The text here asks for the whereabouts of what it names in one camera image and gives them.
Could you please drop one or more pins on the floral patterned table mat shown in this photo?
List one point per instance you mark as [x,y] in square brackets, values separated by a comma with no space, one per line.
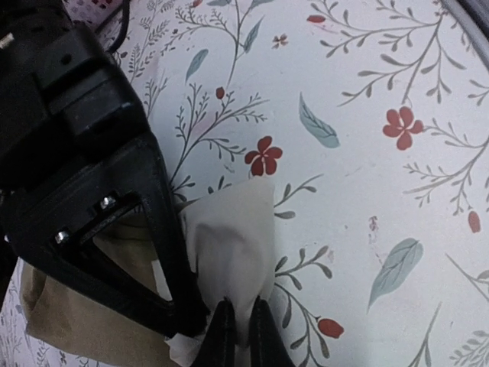
[370,121]

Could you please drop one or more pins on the aluminium front rail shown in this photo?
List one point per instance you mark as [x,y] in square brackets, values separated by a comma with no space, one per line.
[472,15]

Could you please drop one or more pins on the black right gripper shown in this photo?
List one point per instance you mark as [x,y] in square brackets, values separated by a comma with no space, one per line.
[76,146]

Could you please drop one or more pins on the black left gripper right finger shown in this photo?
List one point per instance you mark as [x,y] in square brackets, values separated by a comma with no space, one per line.
[266,346]

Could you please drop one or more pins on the pink patterned small bowl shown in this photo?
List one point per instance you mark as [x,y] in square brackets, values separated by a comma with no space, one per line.
[93,13]

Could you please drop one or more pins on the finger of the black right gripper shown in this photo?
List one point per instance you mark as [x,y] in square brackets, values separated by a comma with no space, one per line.
[164,229]
[95,267]

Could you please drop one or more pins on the khaki tan underwear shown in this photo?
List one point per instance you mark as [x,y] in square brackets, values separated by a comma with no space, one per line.
[230,246]

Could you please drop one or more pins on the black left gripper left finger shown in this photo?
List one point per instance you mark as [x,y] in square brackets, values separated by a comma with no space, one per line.
[218,347]

